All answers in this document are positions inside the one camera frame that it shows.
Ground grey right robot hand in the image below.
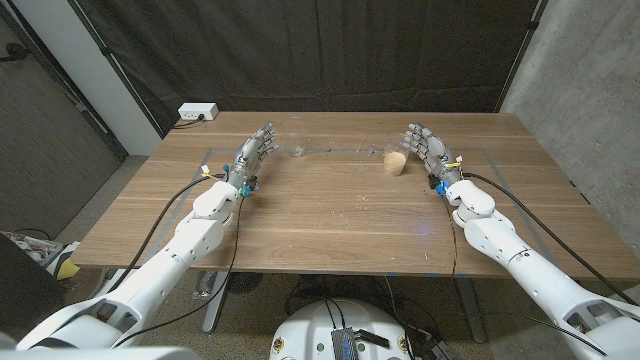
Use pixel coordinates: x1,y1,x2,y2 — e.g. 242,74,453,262
401,122,464,189

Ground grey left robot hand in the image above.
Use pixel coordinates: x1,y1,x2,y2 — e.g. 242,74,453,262
225,122,280,189

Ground brown granulated sugar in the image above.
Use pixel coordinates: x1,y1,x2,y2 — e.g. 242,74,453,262
383,151,408,177

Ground clear plastic cup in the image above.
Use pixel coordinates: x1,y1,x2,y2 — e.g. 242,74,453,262
382,133,410,177
279,116,308,159

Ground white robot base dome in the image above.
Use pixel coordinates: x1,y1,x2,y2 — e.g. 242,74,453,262
268,298,415,360

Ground white power strip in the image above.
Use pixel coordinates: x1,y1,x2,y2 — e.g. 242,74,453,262
177,102,220,122

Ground black round floor fan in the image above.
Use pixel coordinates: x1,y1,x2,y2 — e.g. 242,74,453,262
225,272,264,295

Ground black backdrop curtain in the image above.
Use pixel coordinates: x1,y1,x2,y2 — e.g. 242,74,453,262
67,0,546,136

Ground black backdrop stand pole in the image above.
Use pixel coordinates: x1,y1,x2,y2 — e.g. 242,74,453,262
494,0,549,114
67,0,166,139

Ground grey metal table leg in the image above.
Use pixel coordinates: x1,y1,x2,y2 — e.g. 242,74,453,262
202,271,231,334
454,277,489,345

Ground black connector block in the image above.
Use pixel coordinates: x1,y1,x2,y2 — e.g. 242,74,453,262
355,328,391,350

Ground grey finned electronics box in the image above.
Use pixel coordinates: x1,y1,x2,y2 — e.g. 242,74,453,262
331,327,360,360

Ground yellow floor item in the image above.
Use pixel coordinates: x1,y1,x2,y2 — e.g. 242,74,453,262
55,259,81,281

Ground printed clutter bag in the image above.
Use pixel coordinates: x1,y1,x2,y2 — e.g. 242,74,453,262
0,229,64,266

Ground white robot torso edge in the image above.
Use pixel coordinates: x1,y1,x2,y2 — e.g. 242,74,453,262
0,346,202,360

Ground black chair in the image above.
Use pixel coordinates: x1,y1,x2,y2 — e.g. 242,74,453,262
0,232,66,341

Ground black power cord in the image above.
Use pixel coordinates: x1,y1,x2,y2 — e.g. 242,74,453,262
172,114,206,130

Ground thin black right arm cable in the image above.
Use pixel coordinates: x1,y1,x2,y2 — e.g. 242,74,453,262
439,193,609,357

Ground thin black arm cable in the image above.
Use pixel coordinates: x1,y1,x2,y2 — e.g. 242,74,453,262
439,193,609,357
112,194,246,349

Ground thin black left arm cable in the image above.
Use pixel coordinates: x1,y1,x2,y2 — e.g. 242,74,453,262
112,194,246,349

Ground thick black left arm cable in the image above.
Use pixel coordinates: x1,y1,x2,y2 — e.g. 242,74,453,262
106,173,227,295

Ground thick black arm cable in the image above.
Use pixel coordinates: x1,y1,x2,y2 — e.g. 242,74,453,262
460,171,640,307
106,173,227,295

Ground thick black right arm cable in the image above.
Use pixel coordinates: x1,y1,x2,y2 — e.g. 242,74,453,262
460,171,640,307

